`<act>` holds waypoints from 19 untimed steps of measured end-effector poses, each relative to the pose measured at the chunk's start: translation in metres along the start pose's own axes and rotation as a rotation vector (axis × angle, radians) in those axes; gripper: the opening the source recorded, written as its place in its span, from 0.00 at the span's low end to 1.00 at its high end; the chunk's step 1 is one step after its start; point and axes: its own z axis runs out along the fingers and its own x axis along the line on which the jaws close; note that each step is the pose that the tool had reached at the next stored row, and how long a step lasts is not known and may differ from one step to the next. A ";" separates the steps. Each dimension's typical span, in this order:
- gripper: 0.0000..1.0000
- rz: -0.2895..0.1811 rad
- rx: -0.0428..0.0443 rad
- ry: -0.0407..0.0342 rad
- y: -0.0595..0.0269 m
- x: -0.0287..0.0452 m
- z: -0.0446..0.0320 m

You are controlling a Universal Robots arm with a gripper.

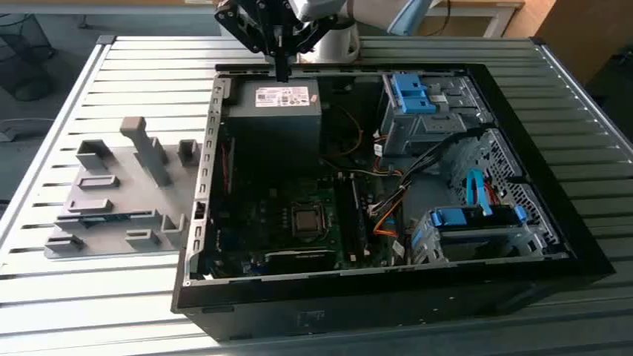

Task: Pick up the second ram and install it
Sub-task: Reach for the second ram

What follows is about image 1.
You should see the hard disk in blue carrier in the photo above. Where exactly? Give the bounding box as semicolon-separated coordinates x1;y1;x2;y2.
428;205;528;229

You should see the orange wire bundle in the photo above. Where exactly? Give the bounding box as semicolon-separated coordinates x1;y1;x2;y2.
372;211;397;237

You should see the black wire bundle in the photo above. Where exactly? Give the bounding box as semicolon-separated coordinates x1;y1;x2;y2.
395;128;484;191

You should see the red wire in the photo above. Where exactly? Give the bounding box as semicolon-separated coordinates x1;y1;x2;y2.
220;140;235;194

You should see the CPU socket with silver CPU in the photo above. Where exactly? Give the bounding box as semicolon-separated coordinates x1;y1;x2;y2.
289;202;331;238

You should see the blue-green RAM stick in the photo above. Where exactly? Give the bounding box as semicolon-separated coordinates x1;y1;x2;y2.
81;213;152;227

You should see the metal disk bay cage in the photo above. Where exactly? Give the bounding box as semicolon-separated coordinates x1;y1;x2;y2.
409;205;563;265

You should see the brown wooden cabinet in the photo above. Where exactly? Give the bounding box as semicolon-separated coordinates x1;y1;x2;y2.
536;0;633;87

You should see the black open PC case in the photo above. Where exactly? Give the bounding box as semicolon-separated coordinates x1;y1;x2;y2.
171;62;617;342

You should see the grey parts rack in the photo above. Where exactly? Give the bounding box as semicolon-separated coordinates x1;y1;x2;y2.
43;116;207;260

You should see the black wire waste basket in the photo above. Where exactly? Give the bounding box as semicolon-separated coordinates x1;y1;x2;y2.
0;13;56;102

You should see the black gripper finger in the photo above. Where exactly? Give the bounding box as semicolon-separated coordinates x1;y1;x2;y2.
213;1;284;82
283;17;332;83

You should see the blue drive bay latch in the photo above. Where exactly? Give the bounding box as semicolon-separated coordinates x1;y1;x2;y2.
389;73;440;114

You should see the green motherboard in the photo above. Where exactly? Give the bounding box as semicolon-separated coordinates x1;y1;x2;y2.
207;174;397;279

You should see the grey power supply unit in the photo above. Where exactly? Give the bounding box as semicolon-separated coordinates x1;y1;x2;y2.
224;77;325;174

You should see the black graphics card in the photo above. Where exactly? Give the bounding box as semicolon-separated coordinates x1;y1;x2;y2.
261;250;339;275

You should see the yellow wire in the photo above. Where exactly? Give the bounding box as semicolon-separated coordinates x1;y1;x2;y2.
320;103;367;161

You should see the metal drive cage with latch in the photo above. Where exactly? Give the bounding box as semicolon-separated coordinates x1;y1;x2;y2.
379;73;496;157

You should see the light blue SATA wire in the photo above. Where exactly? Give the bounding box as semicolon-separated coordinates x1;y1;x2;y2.
465;168;495;217

